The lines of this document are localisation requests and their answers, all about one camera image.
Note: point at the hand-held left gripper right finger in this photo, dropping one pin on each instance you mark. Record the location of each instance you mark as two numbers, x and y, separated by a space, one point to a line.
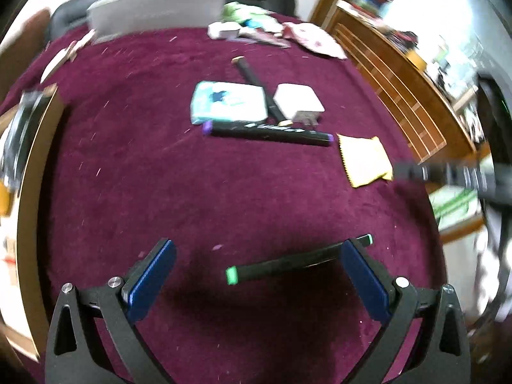
366 284

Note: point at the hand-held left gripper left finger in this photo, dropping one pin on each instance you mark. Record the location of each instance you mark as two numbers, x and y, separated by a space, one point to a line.
154 280

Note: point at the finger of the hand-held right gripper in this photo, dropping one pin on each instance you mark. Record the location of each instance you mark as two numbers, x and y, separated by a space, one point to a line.
432 172

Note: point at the yellow packet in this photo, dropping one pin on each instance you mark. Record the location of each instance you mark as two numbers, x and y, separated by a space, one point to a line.
362 160

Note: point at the black marker green caps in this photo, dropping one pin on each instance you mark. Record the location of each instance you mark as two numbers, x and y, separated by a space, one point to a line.
280 266

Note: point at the shallow cardboard box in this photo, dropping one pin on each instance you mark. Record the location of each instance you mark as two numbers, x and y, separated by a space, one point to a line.
32 208

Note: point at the black snack packet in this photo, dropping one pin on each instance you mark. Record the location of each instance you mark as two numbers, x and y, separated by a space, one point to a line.
22 136

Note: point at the green white carton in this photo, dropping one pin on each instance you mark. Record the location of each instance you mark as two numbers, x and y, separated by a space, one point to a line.
456 206

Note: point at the wooden cabinet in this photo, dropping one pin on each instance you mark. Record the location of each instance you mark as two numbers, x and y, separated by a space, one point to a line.
400 88

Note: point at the person's white padded jacket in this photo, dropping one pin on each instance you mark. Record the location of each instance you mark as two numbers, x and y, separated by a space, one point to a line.
488 280

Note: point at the maroon tablecloth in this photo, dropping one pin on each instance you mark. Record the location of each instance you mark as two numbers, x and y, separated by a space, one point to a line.
180 188

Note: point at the small yellow box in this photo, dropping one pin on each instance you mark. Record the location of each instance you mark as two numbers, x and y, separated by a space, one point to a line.
416 58

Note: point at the white charger adapter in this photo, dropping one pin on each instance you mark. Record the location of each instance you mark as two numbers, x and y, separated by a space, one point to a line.
298 100

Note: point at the black marker purple caps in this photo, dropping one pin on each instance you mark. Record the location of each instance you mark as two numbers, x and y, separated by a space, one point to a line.
264 130

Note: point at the pink pouch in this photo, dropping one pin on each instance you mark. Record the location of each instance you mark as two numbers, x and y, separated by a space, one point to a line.
314 38

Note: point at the teal white pack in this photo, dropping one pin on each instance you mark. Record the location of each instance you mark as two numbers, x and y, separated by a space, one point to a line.
228 102

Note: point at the black pen gold tip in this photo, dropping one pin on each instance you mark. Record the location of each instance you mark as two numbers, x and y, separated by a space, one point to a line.
250 74

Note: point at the purple flat packet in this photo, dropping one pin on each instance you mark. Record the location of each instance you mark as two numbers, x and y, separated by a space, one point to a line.
264 39

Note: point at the white remote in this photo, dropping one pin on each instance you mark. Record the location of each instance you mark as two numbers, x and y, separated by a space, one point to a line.
58 62

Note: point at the green cloth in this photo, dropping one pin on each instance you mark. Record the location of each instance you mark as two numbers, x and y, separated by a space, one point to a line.
240 12

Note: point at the small white box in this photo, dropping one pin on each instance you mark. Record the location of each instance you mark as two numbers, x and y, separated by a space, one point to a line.
222 30

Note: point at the brown wooden chair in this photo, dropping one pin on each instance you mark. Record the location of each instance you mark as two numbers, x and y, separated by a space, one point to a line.
24 48

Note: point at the long grey box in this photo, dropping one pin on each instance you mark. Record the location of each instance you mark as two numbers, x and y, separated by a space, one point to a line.
160 8

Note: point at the black leather sofa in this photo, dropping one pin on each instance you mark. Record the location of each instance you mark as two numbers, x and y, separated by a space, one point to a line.
68 12

